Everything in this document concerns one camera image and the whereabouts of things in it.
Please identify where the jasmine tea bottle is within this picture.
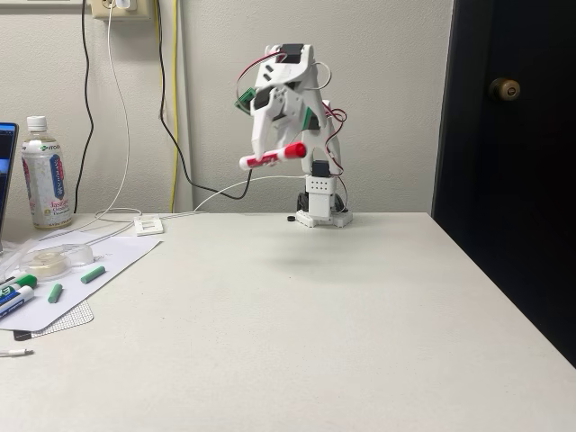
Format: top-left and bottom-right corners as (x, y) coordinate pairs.
(21, 115), (74, 230)

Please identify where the dark door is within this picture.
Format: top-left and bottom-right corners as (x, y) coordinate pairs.
(430, 0), (576, 368)

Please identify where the blue Expo marker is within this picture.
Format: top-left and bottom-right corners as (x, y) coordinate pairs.
(0, 284), (36, 319)

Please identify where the red Expo marker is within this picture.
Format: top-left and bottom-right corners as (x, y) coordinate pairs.
(238, 141), (309, 172)

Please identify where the white adapter box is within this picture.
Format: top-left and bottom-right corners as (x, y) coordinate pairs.
(133, 215), (167, 238)

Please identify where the green Expo marker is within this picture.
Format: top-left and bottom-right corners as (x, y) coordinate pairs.
(0, 273), (40, 293)

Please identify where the laptop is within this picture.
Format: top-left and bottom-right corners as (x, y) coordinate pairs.
(0, 122), (20, 253)

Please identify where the white charger cable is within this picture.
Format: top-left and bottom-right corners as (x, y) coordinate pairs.
(67, 4), (145, 239)

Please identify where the brass door knob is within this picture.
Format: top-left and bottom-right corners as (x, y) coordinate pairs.
(489, 77), (522, 103)

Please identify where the white mesh mat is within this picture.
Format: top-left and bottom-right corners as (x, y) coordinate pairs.
(31, 299), (95, 335)

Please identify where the white paper sheet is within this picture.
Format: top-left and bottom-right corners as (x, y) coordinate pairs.
(0, 233), (164, 332)

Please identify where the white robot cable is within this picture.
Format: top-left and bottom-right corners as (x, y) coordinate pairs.
(159, 174), (314, 221)

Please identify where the black power cable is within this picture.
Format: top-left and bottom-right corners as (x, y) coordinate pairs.
(71, 0), (95, 215)

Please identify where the clear tape dispenser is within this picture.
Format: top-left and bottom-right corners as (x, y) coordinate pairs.
(20, 242), (96, 276)

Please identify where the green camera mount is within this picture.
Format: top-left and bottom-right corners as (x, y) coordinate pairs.
(233, 86), (317, 132)

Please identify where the beige wall outlet plate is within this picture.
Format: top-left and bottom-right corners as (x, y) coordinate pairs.
(91, 0), (153, 23)

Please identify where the red black servo wire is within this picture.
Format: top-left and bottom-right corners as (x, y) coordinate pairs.
(234, 49), (292, 107)

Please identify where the black camera cable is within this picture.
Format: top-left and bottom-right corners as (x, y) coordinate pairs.
(156, 0), (253, 202)

